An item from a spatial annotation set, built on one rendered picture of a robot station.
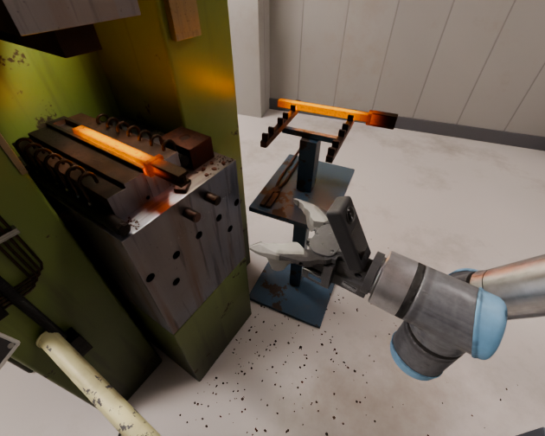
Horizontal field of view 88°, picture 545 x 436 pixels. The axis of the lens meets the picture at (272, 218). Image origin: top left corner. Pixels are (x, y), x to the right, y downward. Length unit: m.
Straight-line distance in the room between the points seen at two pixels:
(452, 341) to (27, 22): 0.72
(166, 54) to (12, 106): 0.45
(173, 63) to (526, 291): 0.89
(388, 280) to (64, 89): 1.04
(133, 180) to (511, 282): 0.72
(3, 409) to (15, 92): 1.25
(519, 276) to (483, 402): 1.12
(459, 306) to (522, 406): 1.29
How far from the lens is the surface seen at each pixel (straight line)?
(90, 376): 0.86
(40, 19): 0.58
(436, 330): 0.47
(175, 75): 0.91
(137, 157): 0.74
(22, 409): 1.72
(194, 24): 0.92
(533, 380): 1.81
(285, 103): 1.12
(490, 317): 0.47
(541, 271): 0.55
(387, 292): 0.45
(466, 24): 3.13
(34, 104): 1.11
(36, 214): 0.80
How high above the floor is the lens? 1.36
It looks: 44 degrees down
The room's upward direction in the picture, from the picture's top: straight up
